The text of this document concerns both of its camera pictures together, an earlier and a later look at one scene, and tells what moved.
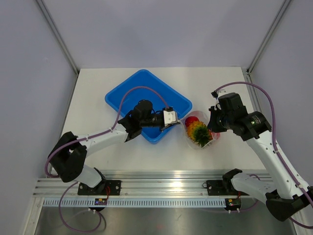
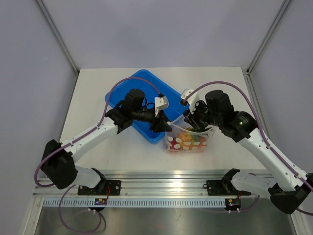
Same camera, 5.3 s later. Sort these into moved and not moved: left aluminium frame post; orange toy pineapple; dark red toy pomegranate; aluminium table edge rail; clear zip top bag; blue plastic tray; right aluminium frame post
Moved: clear zip top bag; orange toy pineapple; dark red toy pomegranate
Not moved: right aluminium frame post; aluminium table edge rail; blue plastic tray; left aluminium frame post
